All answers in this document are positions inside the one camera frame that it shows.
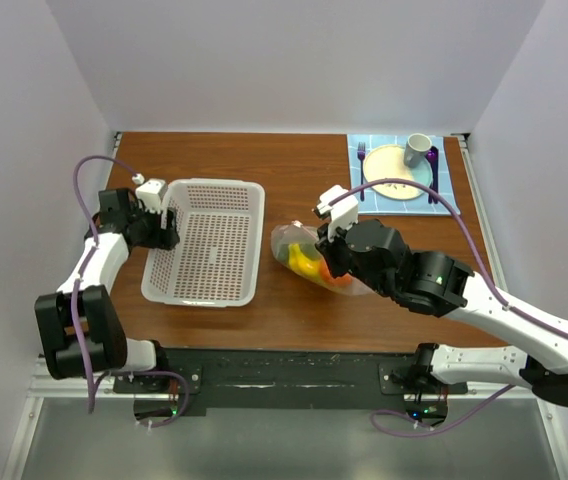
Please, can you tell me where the clear zip top bag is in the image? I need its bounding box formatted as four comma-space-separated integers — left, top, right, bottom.
270, 220, 373, 296

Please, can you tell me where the white perforated plastic basket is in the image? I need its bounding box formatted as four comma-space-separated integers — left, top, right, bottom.
141, 178, 266, 308

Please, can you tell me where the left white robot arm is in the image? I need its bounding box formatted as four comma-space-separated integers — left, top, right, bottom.
34, 188, 179, 392

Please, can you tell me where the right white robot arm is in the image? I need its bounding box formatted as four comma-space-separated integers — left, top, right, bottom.
316, 220, 568, 407

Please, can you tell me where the orange fake fruit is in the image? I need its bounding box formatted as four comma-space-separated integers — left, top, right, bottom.
317, 262, 353, 288

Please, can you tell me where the blue checkered placemat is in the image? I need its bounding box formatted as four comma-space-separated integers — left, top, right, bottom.
347, 134, 457, 216

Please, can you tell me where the cream and blue plate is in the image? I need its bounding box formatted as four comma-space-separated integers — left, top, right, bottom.
364, 144, 432, 201

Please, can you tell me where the purple plastic fork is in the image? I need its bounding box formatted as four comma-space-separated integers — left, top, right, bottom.
357, 141, 366, 202

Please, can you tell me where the purple plastic spoon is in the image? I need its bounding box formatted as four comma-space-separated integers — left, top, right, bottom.
426, 146, 439, 193

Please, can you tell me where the grey mug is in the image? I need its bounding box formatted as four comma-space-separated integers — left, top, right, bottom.
403, 133, 432, 168

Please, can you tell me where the purple plastic knife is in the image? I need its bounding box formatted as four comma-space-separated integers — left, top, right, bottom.
431, 146, 439, 204

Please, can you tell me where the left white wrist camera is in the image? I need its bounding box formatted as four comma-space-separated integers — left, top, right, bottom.
132, 173, 167, 214

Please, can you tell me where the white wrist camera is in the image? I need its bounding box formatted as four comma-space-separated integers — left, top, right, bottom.
132, 173, 167, 214
314, 185, 359, 242

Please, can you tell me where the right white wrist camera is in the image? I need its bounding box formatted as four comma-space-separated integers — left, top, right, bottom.
314, 185, 359, 242

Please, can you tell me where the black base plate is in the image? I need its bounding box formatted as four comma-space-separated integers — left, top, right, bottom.
113, 346, 468, 420

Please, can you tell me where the front aluminium rail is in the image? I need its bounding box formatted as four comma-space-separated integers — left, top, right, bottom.
26, 355, 556, 400

